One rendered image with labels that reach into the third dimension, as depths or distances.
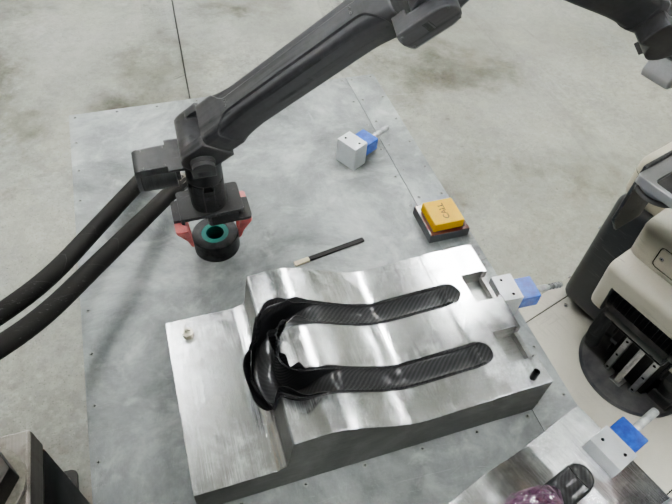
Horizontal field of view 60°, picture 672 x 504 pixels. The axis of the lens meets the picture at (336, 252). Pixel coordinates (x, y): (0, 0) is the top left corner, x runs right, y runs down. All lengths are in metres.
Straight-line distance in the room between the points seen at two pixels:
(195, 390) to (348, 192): 0.52
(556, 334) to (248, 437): 1.09
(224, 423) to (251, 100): 0.42
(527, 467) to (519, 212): 1.65
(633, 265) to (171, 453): 0.86
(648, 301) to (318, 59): 0.75
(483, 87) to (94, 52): 1.87
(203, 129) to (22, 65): 2.41
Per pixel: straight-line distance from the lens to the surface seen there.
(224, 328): 0.90
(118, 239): 1.01
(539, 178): 2.58
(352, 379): 0.80
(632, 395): 1.72
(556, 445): 0.89
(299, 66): 0.72
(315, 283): 0.87
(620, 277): 1.20
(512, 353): 0.92
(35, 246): 2.29
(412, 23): 0.65
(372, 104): 1.39
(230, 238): 1.03
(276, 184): 1.18
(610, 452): 0.88
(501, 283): 1.01
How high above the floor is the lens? 1.61
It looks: 50 degrees down
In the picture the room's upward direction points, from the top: 5 degrees clockwise
